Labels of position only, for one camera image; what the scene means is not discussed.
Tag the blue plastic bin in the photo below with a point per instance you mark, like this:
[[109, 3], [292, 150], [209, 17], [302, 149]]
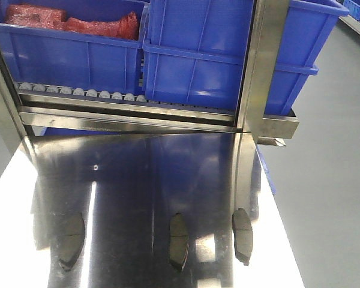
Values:
[[307, 27], [74, 59], [194, 52]]

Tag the middle blue plastic bin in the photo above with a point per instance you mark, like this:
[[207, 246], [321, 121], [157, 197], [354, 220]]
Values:
[[194, 52]]

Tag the brake pad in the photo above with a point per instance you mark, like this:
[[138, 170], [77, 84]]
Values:
[[71, 239], [243, 236], [179, 242]]

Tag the right blue plastic bin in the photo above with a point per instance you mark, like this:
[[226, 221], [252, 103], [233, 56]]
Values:
[[307, 27]]

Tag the white roller conveyor track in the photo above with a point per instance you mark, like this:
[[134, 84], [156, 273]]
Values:
[[66, 90]]

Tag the red bubble wrap bag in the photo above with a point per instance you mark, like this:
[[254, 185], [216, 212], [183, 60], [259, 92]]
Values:
[[36, 16]]

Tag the left blue plastic bin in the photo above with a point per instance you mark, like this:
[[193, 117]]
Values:
[[74, 59]]

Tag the stainless steel rack frame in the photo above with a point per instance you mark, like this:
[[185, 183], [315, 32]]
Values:
[[23, 110]]

